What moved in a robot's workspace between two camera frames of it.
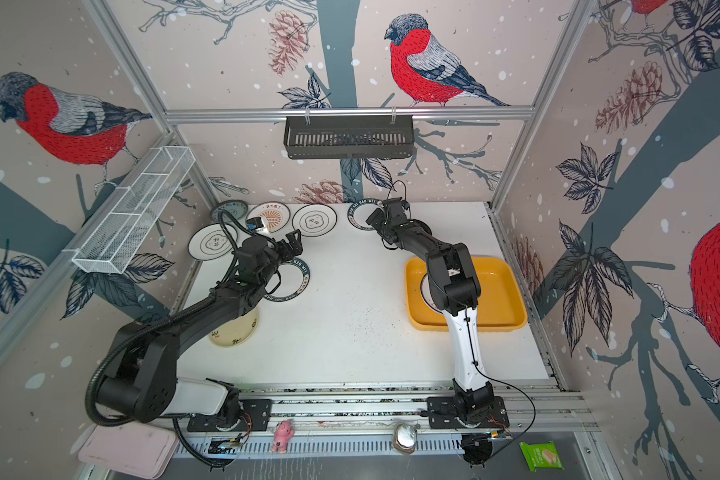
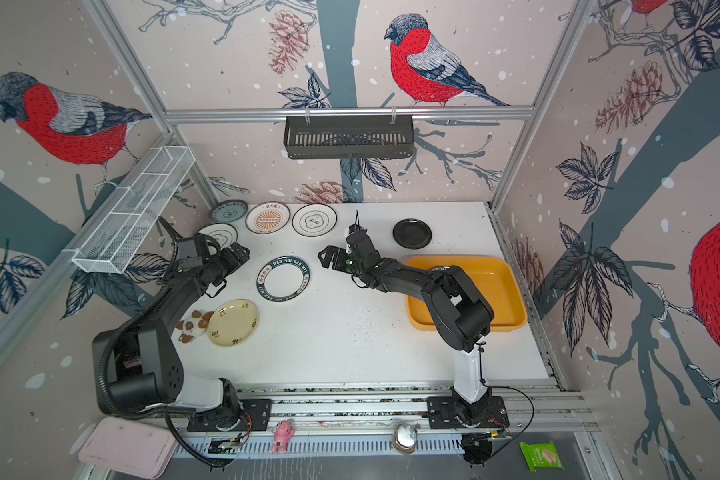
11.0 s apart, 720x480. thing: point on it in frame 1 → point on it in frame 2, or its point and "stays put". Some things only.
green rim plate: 295,278 stays put
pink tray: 142,448 stays put
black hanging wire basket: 349,137 stays put
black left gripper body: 280,253 → 228,262
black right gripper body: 383,221 → 352,264
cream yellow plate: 237,331 stays put
